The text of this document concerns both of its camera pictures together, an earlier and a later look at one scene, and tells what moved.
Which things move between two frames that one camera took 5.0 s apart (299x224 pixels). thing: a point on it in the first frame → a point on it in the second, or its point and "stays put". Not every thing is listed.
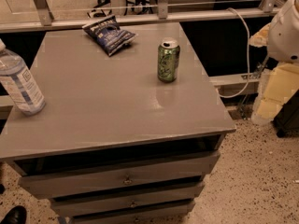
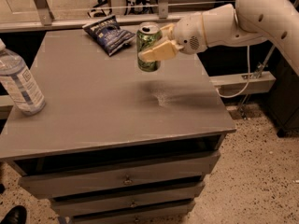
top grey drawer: (116, 175) stays put
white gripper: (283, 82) → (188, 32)
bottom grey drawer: (169, 214) stays put
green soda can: (168, 56) → (149, 36)
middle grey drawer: (89, 203) stays put
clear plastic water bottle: (20, 81) stays put
